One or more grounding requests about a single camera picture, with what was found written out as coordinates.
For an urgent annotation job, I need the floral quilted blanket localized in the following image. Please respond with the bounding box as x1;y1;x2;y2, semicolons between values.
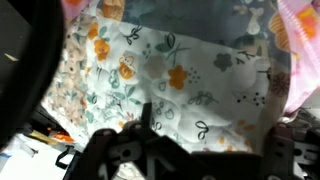
42;0;290;152

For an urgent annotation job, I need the pink fleece blanket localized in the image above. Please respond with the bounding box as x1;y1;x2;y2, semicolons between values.
278;0;320;113

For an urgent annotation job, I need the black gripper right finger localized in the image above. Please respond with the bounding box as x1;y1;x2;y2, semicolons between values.
261;124;320;180

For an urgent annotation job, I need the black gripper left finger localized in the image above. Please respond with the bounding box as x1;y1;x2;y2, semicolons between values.
71;102;188;180

